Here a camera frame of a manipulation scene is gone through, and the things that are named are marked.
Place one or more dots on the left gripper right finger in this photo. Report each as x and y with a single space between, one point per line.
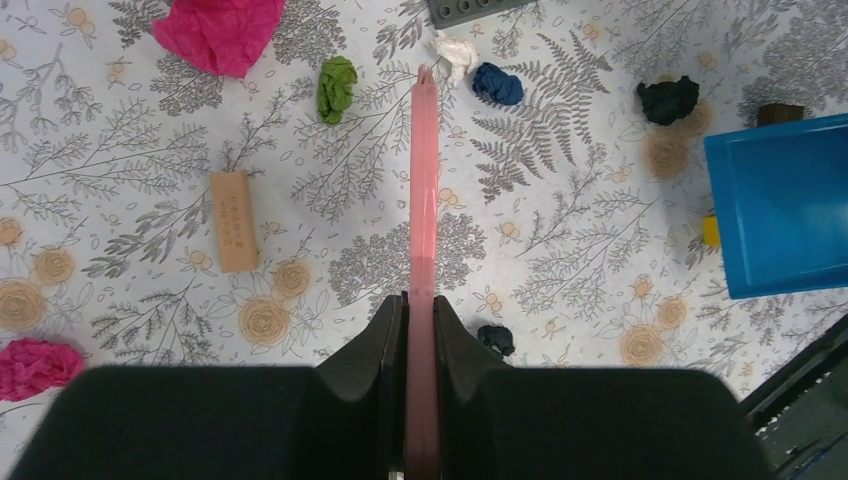
503 422

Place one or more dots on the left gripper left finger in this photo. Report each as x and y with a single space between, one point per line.
339 420

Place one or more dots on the pink hand broom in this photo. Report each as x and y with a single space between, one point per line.
422 434

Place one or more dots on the blue dustpan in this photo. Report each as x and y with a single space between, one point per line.
780 197

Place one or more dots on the black paper scrap front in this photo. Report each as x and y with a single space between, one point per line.
497 338

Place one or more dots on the black paper scrap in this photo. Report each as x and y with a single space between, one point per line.
493 84
497 338
666 102

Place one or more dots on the wooden block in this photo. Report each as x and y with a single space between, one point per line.
233 221

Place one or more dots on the yellow block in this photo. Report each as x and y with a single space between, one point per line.
710 231

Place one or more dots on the small magenta paper scrap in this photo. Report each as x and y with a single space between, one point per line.
29 367

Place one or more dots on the black paper scrap left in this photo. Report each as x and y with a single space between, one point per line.
493 84

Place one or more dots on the small green paper scrap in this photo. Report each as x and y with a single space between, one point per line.
335 89

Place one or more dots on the black paper scrap right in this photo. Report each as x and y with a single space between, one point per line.
666 102

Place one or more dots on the white paper scrap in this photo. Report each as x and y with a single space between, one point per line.
459 53

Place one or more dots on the large magenta paper scrap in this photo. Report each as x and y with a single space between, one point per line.
220 37

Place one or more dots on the grey lego baseplate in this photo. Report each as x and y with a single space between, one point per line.
449 13

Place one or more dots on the brown block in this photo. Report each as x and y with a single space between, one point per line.
777 113

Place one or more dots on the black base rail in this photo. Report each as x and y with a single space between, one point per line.
797 376

